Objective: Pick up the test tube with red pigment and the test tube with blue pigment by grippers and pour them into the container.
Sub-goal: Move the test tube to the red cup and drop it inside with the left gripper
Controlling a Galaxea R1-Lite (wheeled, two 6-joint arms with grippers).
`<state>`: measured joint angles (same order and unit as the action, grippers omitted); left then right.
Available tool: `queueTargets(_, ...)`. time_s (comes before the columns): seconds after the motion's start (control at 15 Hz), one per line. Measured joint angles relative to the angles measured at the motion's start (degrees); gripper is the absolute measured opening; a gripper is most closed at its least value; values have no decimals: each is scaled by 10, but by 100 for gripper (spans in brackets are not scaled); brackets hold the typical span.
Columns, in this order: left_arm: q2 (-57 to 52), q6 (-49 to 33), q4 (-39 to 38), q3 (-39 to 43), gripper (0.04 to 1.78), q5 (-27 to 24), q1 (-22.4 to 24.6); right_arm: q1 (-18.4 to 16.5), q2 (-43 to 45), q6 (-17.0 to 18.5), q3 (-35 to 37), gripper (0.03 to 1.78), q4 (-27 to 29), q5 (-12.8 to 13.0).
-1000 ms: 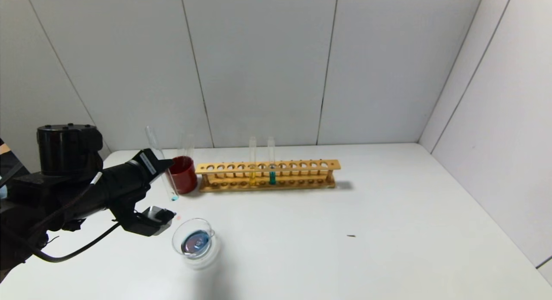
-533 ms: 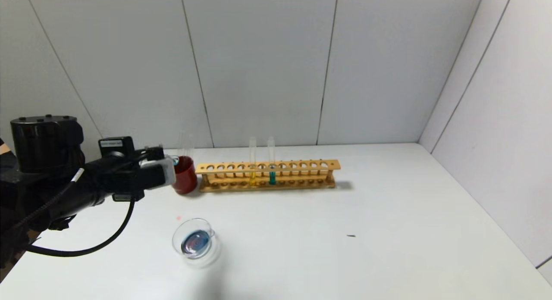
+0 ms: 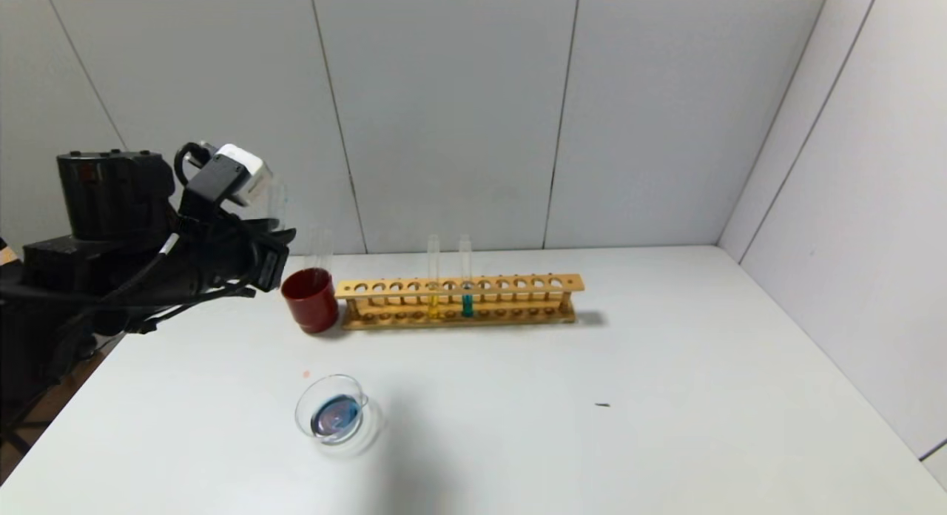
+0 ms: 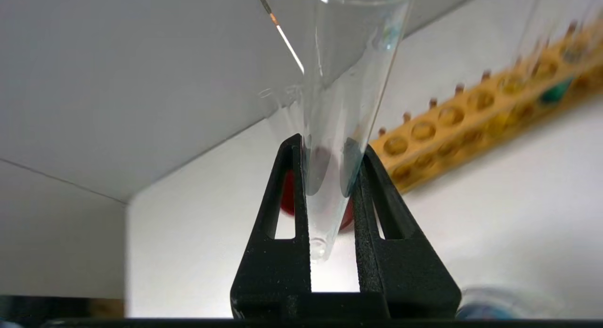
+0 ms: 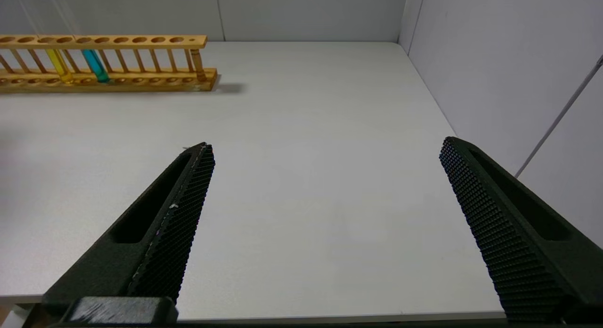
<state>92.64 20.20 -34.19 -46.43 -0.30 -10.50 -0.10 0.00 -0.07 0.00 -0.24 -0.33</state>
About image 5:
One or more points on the glass tube with yellow liquid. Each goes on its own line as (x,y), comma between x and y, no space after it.
(60,66)

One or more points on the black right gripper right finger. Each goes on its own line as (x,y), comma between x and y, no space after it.
(518,243)

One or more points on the wooden test tube rack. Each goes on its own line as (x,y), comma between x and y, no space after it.
(141,80)

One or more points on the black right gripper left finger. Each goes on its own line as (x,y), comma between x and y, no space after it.
(160,243)

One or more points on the glass tube with teal liquid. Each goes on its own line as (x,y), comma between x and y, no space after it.
(96,66)

